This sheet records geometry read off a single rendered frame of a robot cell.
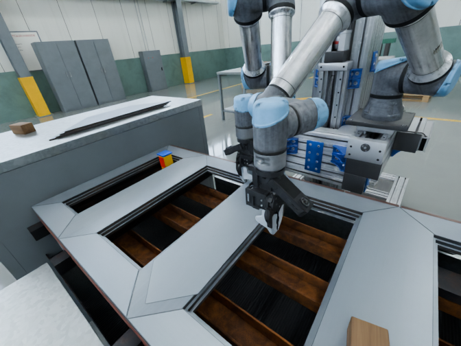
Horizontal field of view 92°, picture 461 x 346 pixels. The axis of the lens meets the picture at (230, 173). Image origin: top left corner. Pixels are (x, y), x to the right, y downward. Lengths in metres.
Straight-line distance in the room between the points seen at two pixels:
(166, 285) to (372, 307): 0.48
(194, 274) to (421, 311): 0.51
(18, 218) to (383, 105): 1.60
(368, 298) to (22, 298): 0.97
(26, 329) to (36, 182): 0.61
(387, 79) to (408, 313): 0.80
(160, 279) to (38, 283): 0.47
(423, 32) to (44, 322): 1.29
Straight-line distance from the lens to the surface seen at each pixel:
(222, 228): 0.76
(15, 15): 9.62
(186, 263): 0.69
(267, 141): 0.48
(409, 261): 0.76
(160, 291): 0.66
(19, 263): 1.43
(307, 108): 0.54
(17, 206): 1.31
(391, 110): 1.14
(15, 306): 1.00
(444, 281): 0.86
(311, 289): 0.83
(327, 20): 0.76
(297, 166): 1.34
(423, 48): 0.91
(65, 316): 0.87
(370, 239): 0.78
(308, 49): 0.70
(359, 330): 0.55
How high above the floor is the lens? 1.36
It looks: 29 degrees down
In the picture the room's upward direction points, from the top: 6 degrees counter-clockwise
